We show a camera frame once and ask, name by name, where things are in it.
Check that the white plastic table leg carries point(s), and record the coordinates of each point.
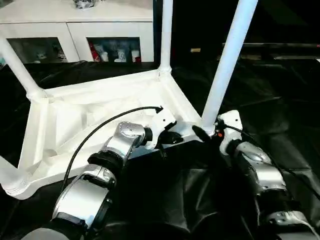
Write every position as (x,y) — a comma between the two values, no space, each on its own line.
(225,62)
(17,67)
(10,172)
(166,37)

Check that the white plastic table top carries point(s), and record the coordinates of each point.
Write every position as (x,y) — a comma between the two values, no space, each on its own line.
(75,105)

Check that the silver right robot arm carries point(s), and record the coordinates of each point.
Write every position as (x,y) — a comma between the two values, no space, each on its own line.
(257,162)

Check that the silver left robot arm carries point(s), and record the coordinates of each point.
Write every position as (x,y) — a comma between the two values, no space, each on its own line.
(82,195)

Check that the black plastic sheet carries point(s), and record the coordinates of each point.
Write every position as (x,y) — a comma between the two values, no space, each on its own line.
(275,100)

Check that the small tan label tag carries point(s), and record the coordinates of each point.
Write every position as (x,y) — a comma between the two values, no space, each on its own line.
(195,50)

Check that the black backdrop cloth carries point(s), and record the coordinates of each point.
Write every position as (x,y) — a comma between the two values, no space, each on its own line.
(280,20)

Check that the white glass-door cabinet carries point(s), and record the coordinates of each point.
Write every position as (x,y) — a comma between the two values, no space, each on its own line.
(75,22)

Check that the small grey patterned ornament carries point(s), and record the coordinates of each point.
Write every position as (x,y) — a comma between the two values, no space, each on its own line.
(83,3)

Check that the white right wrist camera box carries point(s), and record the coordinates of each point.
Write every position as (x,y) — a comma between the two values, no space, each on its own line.
(231,121)

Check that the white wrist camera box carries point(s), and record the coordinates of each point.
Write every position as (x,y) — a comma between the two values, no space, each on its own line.
(162,120)
(231,121)

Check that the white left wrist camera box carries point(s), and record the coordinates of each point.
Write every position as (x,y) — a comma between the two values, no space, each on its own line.
(162,120)

